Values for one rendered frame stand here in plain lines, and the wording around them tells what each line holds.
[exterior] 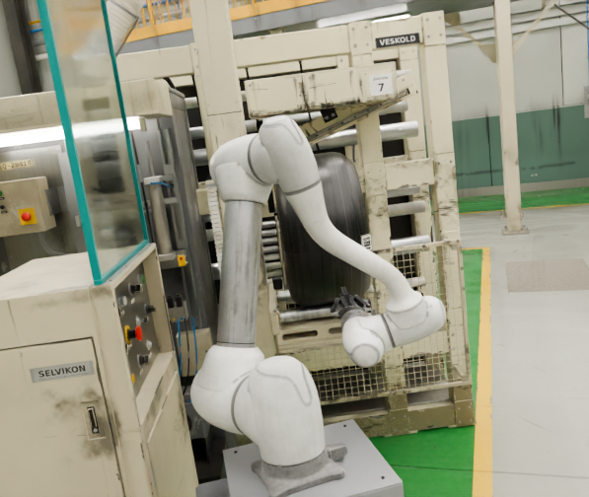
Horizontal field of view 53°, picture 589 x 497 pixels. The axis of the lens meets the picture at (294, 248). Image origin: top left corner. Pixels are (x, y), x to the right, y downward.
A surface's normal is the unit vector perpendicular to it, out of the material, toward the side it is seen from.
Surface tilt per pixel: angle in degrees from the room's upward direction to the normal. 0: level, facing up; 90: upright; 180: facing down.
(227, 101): 90
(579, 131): 90
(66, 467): 90
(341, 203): 65
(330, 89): 90
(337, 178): 46
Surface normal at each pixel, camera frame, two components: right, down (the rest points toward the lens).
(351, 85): 0.04, 0.18
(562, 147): -0.31, 0.22
